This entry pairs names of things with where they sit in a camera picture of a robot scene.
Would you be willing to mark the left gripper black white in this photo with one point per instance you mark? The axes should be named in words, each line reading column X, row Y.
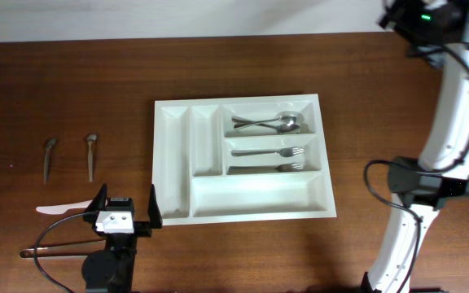
column 144, row 228

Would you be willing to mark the metal tongs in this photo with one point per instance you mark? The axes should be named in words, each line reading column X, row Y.
column 63, row 250

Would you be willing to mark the white plastic knife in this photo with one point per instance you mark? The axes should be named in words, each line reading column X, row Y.
column 62, row 208

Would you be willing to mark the small teaspoon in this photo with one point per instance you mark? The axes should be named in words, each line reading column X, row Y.
column 91, row 139
column 46, row 163

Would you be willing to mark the metal fork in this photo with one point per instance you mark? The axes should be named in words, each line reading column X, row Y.
column 282, row 168
column 284, row 152

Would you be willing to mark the metal tablespoon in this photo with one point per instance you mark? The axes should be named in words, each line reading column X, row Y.
column 280, row 129
column 287, row 118

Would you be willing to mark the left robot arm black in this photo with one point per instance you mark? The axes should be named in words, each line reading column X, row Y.
column 112, row 268

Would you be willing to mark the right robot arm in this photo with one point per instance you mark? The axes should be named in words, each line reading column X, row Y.
column 421, row 187

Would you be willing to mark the white plastic cutlery tray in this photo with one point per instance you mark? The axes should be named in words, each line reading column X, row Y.
column 193, row 141

